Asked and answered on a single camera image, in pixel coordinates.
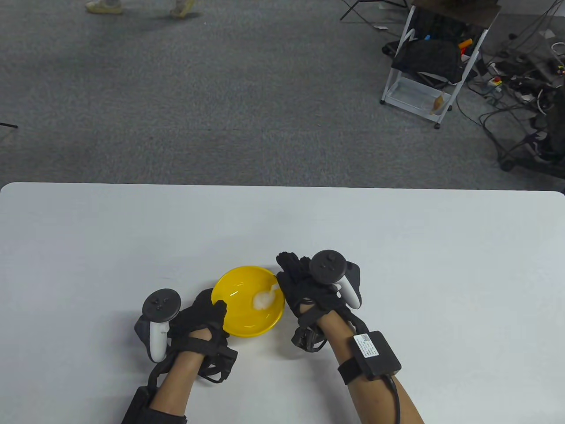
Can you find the person's right hand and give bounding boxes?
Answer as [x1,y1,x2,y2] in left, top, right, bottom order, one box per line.
[276,252,354,330]

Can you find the person's left hand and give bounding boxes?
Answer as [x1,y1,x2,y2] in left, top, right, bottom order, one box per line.
[169,288,230,355]

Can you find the yellow bowl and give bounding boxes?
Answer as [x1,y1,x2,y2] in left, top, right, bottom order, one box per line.
[211,265,286,338]

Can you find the black forearm pack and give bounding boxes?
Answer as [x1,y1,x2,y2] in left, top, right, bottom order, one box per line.
[121,386,153,424]

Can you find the person's right forearm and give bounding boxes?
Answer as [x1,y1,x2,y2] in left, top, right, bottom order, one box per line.
[316,311,424,424]

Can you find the black and white controller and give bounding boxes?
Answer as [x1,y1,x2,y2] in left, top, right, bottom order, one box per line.
[135,289,182,363]
[309,250,363,309]

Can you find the black sensor box white label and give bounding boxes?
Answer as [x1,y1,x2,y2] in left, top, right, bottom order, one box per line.
[352,330,402,381]

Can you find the white rolling cart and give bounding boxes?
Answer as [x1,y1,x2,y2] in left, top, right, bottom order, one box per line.
[380,0,501,129]

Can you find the black wheeled stand base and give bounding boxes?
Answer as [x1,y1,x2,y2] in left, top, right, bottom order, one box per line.
[499,132,565,177]

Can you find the black bag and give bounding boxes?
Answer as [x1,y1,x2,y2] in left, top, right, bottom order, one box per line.
[391,39,464,84]

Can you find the black folding stand legs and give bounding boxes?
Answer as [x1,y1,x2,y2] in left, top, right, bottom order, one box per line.
[339,0,411,22]

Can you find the black forearm strap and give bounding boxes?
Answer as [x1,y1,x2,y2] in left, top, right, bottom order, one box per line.
[338,360,369,386]

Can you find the black sensor cable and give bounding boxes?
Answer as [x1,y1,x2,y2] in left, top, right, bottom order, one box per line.
[383,375,401,424]

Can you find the tangle of black cables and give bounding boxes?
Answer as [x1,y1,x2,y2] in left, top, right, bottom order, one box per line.
[455,0,565,173]

